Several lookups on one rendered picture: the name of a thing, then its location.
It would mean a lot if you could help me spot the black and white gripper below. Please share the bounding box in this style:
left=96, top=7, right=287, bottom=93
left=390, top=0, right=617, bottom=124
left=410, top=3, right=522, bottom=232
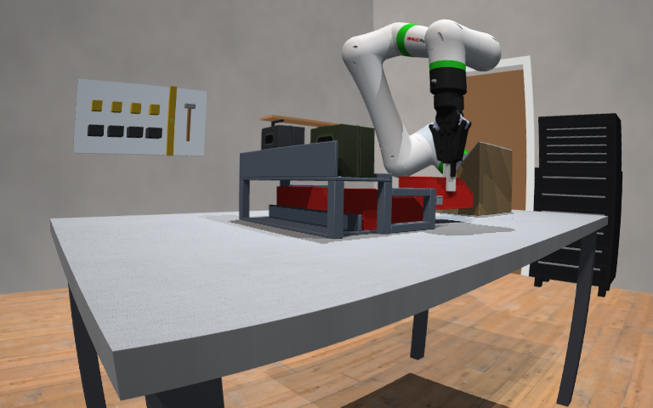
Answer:
left=429, top=93, right=472, bottom=191

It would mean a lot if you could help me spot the dark grey metal shelf rack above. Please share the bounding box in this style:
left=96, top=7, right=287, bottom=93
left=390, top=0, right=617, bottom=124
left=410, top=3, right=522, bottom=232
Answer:
left=239, top=140, right=443, bottom=239

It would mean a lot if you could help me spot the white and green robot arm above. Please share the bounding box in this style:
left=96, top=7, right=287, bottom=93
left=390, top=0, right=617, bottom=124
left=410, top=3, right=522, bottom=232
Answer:
left=342, top=20, right=502, bottom=178

